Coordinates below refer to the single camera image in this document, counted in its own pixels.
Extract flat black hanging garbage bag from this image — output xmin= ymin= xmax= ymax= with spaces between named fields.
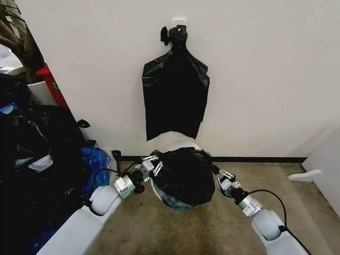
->
xmin=142 ymin=24 xmax=211 ymax=142

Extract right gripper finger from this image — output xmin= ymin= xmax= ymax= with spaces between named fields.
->
xmin=211 ymin=164 xmax=236 ymax=180
xmin=214 ymin=174 xmax=224 ymax=193

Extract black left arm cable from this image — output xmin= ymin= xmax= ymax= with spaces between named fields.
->
xmin=87 ymin=162 xmax=139 ymax=213

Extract potted plant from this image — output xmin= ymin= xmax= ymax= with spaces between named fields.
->
xmin=0 ymin=0 xmax=45 ymax=83

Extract white plant pot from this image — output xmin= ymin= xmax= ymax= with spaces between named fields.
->
xmin=26 ymin=81 xmax=58 ymax=107

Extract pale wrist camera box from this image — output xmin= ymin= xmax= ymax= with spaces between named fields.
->
xmin=221 ymin=179 xmax=235 ymax=197
xmin=139 ymin=160 xmax=155 ymax=178

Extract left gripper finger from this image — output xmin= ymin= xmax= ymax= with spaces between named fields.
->
xmin=151 ymin=160 xmax=164 ymax=179
xmin=142 ymin=151 xmax=163 ymax=163

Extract pile of black garbage bags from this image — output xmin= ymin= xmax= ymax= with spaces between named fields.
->
xmin=0 ymin=73 xmax=92 ymax=255

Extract white round trash bin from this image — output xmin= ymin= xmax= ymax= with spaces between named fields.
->
xmin=150 ymin=139 xmax=202 ymax=213

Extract blue plastic bag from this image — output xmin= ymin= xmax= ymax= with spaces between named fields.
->
xmin=79 ymin=146 xmax=113 ymax=194

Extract black garbage bag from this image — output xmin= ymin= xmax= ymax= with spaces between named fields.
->
xmin=150 ymin=148 xmax=216 ymax=210
xmin=142 ymin=24 xmax=211 ymax=142

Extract white board foot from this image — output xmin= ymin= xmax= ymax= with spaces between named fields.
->
xmin=288 ymin=169 xmax=322 ymax=183

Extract red box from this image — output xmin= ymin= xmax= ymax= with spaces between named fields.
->
xmin=35 ymin=63 xmax=69 ymax=108

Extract black baseboard strip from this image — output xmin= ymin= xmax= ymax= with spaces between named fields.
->
xmin=116 ymin=156 xmax=308 ymax=164

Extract white standing board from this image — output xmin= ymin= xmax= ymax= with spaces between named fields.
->
xmin=301 ymin=124 xmax=340 ymax=223

